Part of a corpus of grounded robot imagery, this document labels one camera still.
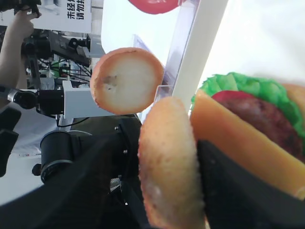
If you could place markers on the person's hand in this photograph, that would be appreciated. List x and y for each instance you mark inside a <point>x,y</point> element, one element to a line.
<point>22,27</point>

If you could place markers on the sesame bun top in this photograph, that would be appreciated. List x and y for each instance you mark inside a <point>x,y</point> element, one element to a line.
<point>169,169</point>

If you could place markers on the left long clear acrylic rail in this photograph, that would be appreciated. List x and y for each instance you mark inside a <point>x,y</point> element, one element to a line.
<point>167,37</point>

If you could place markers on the green lettuce leaf on stack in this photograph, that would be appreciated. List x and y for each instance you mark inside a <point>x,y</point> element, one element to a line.
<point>263,88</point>

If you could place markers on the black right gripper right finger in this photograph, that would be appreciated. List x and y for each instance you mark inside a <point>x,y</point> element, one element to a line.
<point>236,199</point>

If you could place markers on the white sign with text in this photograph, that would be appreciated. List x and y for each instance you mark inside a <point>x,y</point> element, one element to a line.
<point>65,15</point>

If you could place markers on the orange cheese slice on stack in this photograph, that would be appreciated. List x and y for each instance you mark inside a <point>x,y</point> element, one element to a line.
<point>246,146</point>

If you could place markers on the standing red tomato slice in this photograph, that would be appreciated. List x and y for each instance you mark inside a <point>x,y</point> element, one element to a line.
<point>156,6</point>

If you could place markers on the brown meat patty on stack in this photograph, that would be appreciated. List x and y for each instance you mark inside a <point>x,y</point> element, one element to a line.
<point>269,120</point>

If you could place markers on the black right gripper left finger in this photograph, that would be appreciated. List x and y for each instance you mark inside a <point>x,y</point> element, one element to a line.
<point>75,198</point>

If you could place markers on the standing cut bun half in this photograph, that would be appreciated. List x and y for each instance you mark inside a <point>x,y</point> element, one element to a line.
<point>124,81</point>

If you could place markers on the person's forearm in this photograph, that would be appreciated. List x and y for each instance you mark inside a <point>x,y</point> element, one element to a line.
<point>12,69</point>

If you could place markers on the bottom bun on tray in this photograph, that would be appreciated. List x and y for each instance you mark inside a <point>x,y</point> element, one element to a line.
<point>297,94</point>

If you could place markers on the red tomato slice on stack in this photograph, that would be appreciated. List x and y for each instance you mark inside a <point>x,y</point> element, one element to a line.
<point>230,95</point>

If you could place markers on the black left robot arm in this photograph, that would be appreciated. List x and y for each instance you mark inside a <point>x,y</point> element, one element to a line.
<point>124,208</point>

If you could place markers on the white rectangular metal tray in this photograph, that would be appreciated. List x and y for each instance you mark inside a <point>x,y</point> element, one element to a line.
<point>256,37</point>

